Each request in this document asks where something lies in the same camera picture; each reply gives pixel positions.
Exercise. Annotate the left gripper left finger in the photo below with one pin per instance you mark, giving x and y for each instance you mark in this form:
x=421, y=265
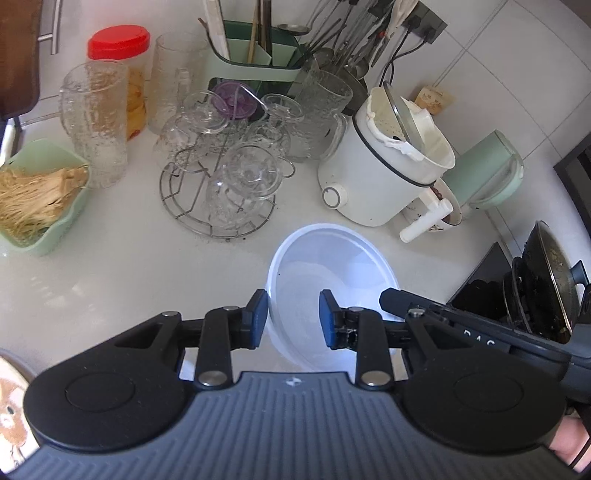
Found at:
x=224, y=330

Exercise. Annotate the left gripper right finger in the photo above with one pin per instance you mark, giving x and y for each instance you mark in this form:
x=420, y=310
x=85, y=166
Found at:
x=362, y=331

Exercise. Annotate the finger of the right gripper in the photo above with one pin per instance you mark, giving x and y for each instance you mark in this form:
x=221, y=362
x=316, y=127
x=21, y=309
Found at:
x=398, y=302

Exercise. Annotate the translucent plastic bowl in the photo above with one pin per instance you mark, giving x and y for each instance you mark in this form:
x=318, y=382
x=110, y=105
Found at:
x=314, y=258

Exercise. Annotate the rabbit floral pattern plate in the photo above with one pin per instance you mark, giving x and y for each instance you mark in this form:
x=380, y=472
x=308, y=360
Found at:
x=17, y=441

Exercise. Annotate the person right hand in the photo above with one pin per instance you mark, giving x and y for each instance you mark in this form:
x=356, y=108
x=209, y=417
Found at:
x=571, y=443

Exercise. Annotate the black wok pan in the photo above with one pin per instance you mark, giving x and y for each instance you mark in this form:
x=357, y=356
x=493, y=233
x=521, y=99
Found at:
x=544, y=294

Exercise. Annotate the white electric cooker pot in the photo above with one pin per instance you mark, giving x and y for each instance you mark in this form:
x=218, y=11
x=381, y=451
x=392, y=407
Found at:
x=382, y=159

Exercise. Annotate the mint green kettle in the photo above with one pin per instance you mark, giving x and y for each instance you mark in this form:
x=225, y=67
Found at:
x=486, y=175

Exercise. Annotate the bundle of dried noodles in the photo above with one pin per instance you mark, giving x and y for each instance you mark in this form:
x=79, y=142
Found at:
x=30, y=204

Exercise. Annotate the green plastic basket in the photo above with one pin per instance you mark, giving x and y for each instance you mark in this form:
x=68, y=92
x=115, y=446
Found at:
x=42, y=156

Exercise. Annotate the tall textured glass pitcher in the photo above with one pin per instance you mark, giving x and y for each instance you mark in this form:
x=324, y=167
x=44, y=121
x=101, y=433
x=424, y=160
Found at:
x=92, y=105

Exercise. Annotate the green utensil caddy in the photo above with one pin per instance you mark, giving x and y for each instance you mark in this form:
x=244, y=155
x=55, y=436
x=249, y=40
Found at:
x=261, y=56

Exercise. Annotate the dark wooden cutting board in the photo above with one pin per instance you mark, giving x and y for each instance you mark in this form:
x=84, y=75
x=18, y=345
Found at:
x=20, y=39

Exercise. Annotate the white handled ceramic cup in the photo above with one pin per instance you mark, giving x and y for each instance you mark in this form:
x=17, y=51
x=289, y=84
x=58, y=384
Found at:
x=435, y=210

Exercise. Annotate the wire glass holder rack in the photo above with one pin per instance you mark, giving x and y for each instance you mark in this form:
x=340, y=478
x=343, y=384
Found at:
x=223, y=157

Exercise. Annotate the black wall power socket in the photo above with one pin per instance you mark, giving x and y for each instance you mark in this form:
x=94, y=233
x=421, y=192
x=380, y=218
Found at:
x=425, y=23

